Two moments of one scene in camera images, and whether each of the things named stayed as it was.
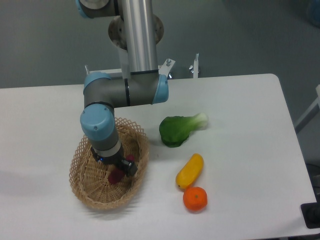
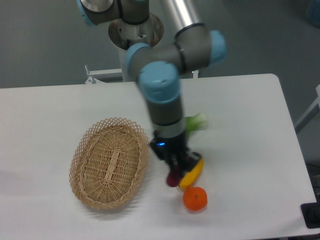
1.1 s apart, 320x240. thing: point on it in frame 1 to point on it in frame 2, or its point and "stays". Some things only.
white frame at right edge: x=312 y=111 stays
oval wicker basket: x=88 y=178 stays
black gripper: x=131 y=168 to x=175 y=151
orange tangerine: x=195 y=199 stays
